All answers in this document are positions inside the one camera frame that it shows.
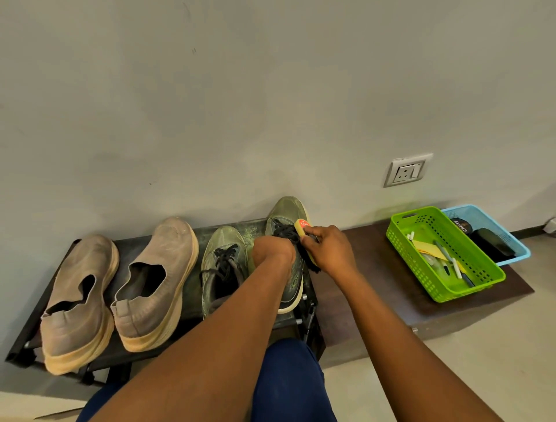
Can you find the person's left forearm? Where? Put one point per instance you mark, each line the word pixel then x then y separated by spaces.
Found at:
pixel 195 365

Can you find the teal pen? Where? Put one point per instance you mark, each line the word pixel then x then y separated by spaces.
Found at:
pixel 442 251

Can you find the beige suede shoe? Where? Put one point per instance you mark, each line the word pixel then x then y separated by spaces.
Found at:
pixel 78 330
pixel 169 248

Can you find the green plastic basket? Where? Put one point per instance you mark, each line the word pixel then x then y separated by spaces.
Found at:
pixel 443 291

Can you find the grey furniture base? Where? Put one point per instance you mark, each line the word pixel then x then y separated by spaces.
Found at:
pixel 551 225

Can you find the person's left hand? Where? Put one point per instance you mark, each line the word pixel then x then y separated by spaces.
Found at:
pixel 271 250

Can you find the person's right forearm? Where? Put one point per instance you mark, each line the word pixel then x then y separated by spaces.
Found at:
pixel 412 361

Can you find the dark skirting strip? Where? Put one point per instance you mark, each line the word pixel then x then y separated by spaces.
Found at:
pixel 527 232

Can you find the white wall socket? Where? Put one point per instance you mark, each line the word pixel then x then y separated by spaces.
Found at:
pixel 407 170

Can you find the dark blue trousers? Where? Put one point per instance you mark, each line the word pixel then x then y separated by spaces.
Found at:
pixel 291 382

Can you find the round black polish tin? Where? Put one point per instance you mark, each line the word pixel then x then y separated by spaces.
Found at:
pixel 460 226

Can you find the yellow sticky note pad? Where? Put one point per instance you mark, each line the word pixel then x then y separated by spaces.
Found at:
pixel 428 248

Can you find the person's right hand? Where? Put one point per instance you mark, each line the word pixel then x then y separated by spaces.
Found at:
pixel 330 252

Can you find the dark brown low bench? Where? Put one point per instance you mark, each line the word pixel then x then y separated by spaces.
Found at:
pixel 373 295

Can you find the black metal shoe rack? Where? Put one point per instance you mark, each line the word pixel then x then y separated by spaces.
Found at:
pixel 130 248

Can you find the green sneaker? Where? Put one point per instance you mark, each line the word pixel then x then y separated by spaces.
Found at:
pixel 221 261
pixel 282 211

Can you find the yellow-edged shoe shine sponge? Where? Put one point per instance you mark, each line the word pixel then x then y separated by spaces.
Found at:
pixel 299 225

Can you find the light blue plastic basket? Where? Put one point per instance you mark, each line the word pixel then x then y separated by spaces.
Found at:
pixel 482 215

